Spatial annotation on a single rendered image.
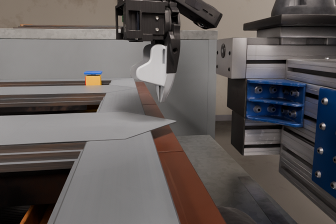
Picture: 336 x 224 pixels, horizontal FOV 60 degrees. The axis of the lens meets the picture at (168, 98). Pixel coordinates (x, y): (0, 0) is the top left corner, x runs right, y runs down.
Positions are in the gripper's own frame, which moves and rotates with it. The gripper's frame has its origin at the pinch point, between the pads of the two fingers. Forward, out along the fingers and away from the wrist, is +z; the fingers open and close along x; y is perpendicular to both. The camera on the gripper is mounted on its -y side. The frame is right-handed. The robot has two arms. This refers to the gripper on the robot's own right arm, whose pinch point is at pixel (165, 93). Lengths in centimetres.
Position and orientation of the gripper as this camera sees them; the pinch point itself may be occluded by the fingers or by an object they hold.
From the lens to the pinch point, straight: 47.3
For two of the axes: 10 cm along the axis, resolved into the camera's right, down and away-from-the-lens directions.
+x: 3.7, 1.5, -9.2
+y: -9.3, 0.6, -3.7
